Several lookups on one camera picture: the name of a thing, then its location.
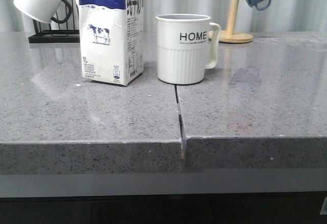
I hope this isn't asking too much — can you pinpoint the left white hanging mug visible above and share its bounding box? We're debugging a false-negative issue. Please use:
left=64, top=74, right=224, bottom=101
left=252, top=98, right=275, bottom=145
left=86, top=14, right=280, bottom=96
left=13, top=0, right=73, bottom=24

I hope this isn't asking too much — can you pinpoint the blue white milk carton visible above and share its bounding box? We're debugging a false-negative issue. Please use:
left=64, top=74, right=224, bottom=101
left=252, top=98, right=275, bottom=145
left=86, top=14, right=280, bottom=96
left=78, top=0, right=144, bottom=86

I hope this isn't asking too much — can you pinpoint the white ribbed HOME mug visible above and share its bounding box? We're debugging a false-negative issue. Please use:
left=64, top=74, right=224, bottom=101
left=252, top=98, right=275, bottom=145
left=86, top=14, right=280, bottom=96
left=156, top=14, right=221, bottom=85

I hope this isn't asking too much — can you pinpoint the wooden mug tree stand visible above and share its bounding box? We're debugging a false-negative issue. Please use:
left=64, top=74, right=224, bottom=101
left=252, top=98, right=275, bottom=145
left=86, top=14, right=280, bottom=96
left=219, top=0, right=253, bottom=44

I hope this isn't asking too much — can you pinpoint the black wire mug rack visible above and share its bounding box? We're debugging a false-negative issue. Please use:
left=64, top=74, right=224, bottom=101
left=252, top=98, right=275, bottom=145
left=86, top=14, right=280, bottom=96
left=28, top=0, right=80, bottom=43

